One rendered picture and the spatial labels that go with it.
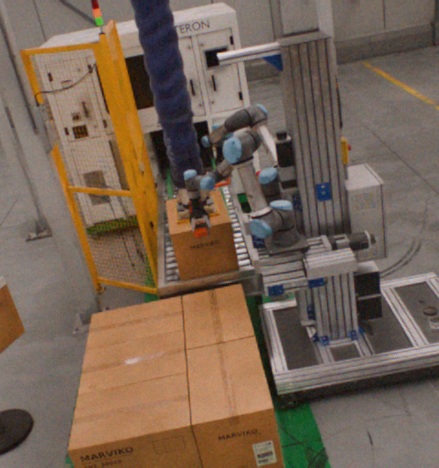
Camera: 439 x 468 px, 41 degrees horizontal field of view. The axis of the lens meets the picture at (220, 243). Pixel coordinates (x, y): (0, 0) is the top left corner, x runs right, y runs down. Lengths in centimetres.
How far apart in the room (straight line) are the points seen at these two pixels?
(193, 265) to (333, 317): 96
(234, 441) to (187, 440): 23
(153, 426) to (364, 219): 158
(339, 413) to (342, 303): 64
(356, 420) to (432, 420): 41
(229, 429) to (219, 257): 132
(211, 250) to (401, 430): 156
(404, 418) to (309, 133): 167
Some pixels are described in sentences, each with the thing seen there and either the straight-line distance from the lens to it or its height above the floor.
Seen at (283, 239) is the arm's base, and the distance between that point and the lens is 316.
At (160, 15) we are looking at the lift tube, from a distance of 363.
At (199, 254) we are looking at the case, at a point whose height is 77.
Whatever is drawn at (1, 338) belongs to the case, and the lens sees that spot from 377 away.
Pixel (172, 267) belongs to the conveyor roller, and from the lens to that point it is 428.
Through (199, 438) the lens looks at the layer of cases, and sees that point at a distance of 299.
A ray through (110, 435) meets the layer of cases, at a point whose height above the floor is 54.
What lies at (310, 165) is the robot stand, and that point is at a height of 139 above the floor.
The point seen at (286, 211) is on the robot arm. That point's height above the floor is 123.
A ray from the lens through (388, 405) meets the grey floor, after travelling 368.
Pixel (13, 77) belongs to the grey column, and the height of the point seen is 199.
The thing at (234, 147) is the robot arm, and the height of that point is 164.
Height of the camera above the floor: 252
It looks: 26 degrees down
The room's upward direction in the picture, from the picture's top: 11 degrees counter-clockwise
